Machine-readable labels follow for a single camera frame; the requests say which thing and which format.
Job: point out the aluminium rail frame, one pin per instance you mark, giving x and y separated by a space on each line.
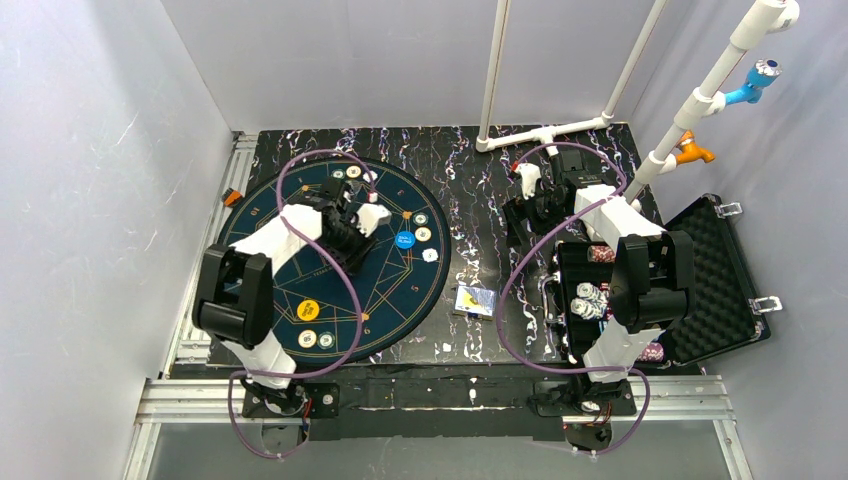
443 403

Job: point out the yellow dealer button disc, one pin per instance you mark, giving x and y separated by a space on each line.
308 310

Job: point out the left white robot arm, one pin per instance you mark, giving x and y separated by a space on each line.
234 298

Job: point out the green chip mat bottom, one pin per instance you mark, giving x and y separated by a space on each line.
326 340

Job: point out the white chip mat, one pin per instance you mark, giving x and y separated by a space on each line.
370 176
430 255

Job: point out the white chip mat top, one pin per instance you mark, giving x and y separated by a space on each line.
370 176

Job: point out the yellow chip mat top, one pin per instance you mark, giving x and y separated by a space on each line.
354 173

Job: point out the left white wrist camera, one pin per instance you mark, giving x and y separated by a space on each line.
370 216

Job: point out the blue dealer button disc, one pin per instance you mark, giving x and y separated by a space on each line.
404 240

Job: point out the yellow chip mat bottom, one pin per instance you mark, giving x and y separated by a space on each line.
307 339

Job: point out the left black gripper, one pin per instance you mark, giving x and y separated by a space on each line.
357 248

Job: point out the round dark blue poker mat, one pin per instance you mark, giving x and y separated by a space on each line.
396 288

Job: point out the white chip stack in case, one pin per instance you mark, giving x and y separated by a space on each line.
590 302

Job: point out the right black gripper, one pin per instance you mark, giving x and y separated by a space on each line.
523 211

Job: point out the playing card deck box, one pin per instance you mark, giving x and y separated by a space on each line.
475 302

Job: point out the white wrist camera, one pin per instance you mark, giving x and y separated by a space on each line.
529 175
370 216

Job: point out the red chip stack in case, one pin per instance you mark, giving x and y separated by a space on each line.
601 254

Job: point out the orange clip on rail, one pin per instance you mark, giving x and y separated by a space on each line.
231 197

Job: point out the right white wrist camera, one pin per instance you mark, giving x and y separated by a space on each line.
529 175

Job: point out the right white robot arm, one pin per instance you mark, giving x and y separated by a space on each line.
652 284

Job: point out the black poker chip case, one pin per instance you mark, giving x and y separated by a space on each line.
728 314

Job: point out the yellow chip mat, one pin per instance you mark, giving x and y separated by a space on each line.
423 234
307 339
354 173

